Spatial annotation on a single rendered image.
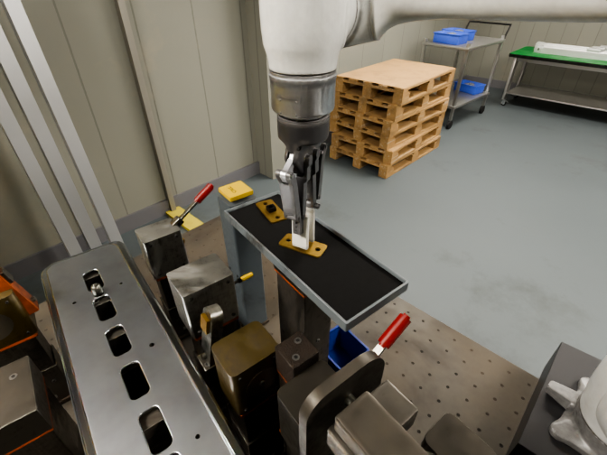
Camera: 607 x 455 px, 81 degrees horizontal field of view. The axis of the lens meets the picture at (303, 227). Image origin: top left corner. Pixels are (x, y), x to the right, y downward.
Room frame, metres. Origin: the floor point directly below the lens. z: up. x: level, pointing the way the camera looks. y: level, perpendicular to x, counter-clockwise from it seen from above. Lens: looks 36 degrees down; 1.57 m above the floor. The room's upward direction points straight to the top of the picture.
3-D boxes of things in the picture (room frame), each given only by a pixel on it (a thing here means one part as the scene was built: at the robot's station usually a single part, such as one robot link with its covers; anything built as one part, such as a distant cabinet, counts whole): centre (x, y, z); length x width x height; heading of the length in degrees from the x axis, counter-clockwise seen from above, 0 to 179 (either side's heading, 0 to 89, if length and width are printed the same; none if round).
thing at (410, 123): (3.57, -0.87, 0.40); 1.08 x 0.74 x 0.80; 137
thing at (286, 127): (0.51, 0.00, 1.36); 0.08 x 0.07 x 0.09; 153
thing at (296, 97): (0.51, 0.00, 1.43); 0.09 x 0.09 x 0.06
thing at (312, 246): (0.51, 0.00, 1.17); 0.08 x 0.04 x 0.01; 63
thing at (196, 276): (0.50, 0.18, 0.90); 0.13 x 0.08 x 0.41; 128
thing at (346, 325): (0.51, 0.00, 1.16); 0.37 x 0.14 x 0.02; 38
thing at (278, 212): (0.62, 0.07, 1.17); 0.08 x 0.04 x 0.01; 29
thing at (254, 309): (0.72, 0.16, 0.92); 0.08 x 0.08 x 0.44; 38
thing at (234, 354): (0.36, 0.08, 0.89); 0.12 x 0.08 x 0.38; 128
